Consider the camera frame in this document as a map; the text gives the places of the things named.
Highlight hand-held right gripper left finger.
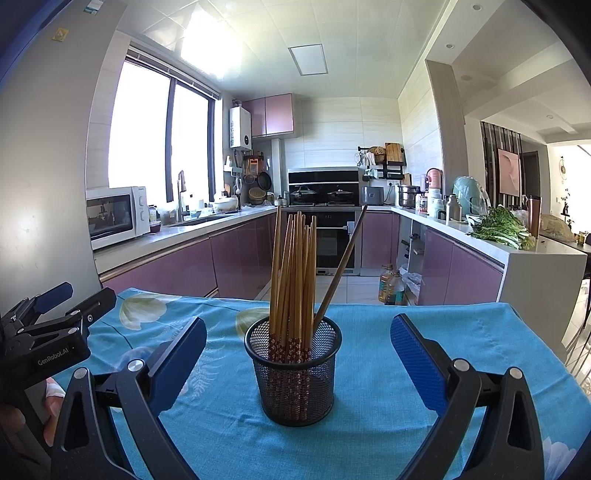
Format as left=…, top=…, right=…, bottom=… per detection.
left=50, top=316, right=208, bottom=480

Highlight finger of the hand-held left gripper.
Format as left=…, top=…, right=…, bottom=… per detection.
left=7, top=287, right=117, bottom=344
left=2, top=282, right=75, bottom=324

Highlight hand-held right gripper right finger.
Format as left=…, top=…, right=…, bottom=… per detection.
left=390, top=314, right=546, bottom=480

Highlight black mesh pen holder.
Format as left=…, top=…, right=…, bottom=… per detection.
left=244, top=316, right=343, bottom=428

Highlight bunch of bamboo chopsticks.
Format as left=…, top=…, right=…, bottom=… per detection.
left=269, top=206, right=318, bottom=421

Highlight hanging kitchen utensils rack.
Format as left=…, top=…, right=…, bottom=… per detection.
left=242, top=154, right=273, bottom=204

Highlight person's left hand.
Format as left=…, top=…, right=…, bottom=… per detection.
left=0, top=377, right=69, bottom=435

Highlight blue floral tablecloth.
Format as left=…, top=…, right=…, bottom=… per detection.
left=69, top=288, right=591, bottom=480

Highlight dark cooking oil bottle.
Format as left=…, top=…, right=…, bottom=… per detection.
left=385, top=271, right=406, bottom=306

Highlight yellow cooking oil bottle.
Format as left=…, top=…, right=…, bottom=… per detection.
left=379, top=265, right=395, bottom=303

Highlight white microwave oven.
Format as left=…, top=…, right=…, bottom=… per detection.
left=87, top=186, right=151, bottom=251

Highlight purple kitchen base cabinet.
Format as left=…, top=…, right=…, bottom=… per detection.
left=95, top=205, right=287, bottom=301
left=360, top=205, right=589, bottom=319

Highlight dark brown chopstick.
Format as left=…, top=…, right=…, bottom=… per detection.
left=313, top=204, right=369, bottom=335

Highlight grey refrigerator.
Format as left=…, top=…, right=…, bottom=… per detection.
left=0, top=0, right=130, bottom=319

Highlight black integrated stove oven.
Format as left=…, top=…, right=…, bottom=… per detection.
left=281, top=167, right=365, bottom=277

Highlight green leafy vegetables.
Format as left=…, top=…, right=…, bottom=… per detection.
left=467, top=207, right=536, bottom=251

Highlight mint green air fryer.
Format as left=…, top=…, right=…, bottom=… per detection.
left=452, top=176, right=490, bottom=217

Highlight kitchen window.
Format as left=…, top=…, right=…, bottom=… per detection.
left=108, top=58, right=218, bottom=190

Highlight brown tumbler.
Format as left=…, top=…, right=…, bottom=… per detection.
left=527, top=195, right=543, bottom=238

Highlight dark dining table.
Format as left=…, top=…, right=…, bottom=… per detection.
left=538, top=228, right=591, bottom=254

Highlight dark slatted partition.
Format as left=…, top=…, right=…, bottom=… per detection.
left=480, top=121, right=525, bottom=208

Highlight white gas water heater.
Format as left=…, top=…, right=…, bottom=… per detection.
left=229, top=107, right=252, bottom=149

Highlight square ceiling light panel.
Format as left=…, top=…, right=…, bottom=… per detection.
left=288, top=45, right=329, bottom=76

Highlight black wall storage rack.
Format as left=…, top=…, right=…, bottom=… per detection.
left=358, top=143, right=407, bottom=181

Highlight pink wall picture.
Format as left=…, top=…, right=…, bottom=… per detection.
left=496, top=148, right=522, bottom=195

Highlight purple wall cabinet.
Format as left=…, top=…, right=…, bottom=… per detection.
left=242, top=93, right=296, bottom=139

